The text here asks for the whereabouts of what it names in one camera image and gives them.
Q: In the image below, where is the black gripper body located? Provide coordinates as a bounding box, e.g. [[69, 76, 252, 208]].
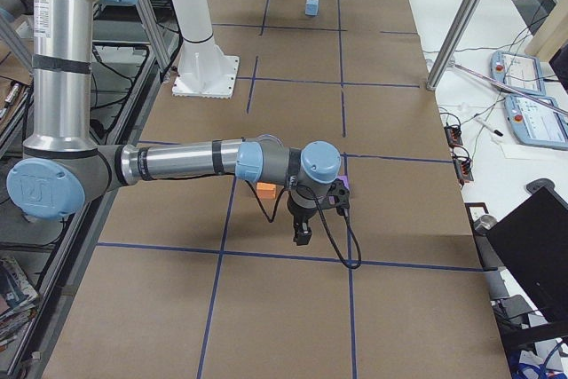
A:
[[287, 192, 317, 225]]

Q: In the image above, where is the light blue foam block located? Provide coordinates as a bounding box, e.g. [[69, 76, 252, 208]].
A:
[[304, 0, 320, 17]]

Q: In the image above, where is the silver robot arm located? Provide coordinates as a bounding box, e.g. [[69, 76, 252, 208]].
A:
[[6, 0, 341, 245]]

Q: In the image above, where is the orange foam block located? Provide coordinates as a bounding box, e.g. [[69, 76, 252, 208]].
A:
[[256, 182, 278, 200]]

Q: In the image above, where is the purple foam block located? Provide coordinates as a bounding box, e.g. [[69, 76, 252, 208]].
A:
[[337, 175, 350, 196]]

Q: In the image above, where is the metal cup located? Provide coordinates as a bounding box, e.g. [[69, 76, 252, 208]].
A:
[[473, 214, 498, 236]]

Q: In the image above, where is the black monitor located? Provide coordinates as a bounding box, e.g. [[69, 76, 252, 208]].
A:
[[486, 187, 567, 321]]

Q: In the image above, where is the lower teach pendant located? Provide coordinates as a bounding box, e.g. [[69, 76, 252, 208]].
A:
[[504, 94, 567, 150]]

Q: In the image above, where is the teach pendant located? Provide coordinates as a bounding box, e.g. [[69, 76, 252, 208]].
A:
[[491, 51, 546, 96], [504, 94, 567, 150]]

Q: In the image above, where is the upper teach pendant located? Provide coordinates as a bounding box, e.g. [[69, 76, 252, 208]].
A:
[[491, 51, 546, 96]]

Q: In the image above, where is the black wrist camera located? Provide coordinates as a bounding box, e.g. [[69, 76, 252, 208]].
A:
[[319, 178, 350, 215]]

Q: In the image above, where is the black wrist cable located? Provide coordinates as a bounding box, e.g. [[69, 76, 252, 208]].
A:
[[254, 179, 363, 270]]

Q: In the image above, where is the white pedestal column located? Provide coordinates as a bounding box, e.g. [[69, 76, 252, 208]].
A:
[[171, 0, 240, 99]]

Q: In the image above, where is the aluminium frame post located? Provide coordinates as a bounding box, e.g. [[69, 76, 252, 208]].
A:
[[426, 0, 480, 91]]

